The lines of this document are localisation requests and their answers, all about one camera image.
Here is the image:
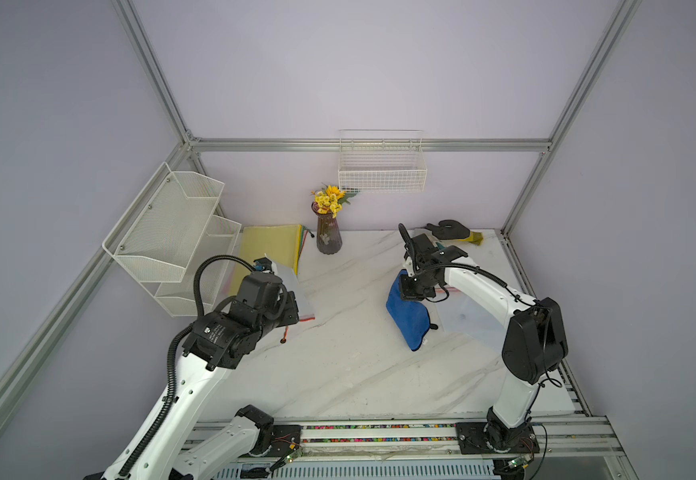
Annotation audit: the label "dark purple glass vase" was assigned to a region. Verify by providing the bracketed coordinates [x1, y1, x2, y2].
[312, 202, 343, 255]

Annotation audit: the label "aluminium frame rail base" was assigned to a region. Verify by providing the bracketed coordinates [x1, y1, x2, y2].
[213, 415, 638, 479]

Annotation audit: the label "white two-tier mesh shelf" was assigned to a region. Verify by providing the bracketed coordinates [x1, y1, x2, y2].
[102, 163, 242, 317]

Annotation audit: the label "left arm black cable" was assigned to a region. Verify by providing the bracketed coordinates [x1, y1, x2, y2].
[116, 254, 259, 478]

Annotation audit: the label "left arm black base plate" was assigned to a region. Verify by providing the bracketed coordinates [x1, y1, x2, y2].
[246, 424, 303, 458]

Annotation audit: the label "yellow artificial flowers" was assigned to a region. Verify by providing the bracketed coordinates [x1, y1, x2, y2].
[312, 185, 357, 218]

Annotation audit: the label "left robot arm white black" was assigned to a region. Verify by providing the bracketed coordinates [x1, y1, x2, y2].
[96, 257, 299, 479]

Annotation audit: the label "black yellow work glove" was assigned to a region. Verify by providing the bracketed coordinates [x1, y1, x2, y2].
[425, 219, 484, 246]

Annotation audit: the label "white wire wall basket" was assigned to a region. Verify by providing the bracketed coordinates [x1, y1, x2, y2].
[338, 129, 428, 193]

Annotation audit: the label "yellow mesh document bag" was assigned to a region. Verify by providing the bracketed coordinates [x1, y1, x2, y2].
[234, 224, 306, 274]

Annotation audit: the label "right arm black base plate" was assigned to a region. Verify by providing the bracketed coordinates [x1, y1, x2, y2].
[455, 420, 540, 455]

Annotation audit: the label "red zipper mesh document bag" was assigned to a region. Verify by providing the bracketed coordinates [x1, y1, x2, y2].
[272, 262, 316, 323]

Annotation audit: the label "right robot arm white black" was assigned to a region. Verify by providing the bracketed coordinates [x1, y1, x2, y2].
[386, 224, 569, 436]

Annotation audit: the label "blue microfiber cleaning cloth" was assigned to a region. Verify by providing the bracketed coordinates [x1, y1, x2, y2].
[386, 270, 432, 352]

